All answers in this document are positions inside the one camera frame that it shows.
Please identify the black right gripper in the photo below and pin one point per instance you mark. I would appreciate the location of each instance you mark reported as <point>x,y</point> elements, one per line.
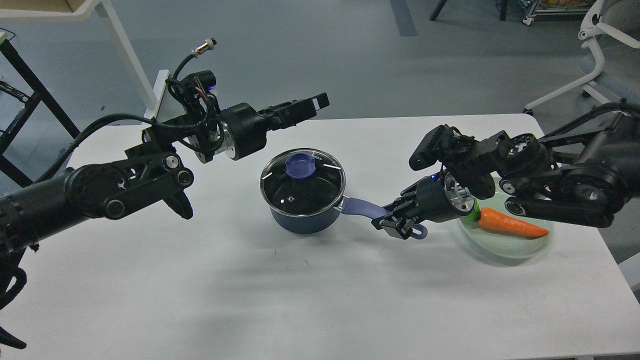
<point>437,198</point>

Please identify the blue saucepan with handle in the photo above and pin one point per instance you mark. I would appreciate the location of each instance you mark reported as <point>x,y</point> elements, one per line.
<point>319,222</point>

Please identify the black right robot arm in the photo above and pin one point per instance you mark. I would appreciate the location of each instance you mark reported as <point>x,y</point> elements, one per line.
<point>581,173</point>

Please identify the black metal rack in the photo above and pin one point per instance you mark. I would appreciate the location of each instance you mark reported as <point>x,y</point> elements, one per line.
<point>40,95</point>

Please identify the orange toy carrot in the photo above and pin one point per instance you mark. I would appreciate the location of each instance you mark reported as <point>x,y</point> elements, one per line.
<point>492,220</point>

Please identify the white desk frame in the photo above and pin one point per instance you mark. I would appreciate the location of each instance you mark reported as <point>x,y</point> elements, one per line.
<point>81,51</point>

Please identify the glass lid blue knob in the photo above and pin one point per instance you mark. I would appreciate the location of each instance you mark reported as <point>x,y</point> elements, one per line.
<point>302,182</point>

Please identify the pale green plate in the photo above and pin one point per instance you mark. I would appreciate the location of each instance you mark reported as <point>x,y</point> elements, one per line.
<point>506,246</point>

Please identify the metal cart with casters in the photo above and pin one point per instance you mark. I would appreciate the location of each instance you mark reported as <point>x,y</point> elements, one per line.
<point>554,10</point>

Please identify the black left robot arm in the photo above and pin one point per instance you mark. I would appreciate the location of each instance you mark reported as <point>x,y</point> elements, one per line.
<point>151,172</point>

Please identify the white office chair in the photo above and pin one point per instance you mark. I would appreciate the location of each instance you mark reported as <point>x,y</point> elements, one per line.
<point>610,31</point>

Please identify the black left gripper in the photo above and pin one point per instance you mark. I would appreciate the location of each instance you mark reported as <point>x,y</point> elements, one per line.
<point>248,132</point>

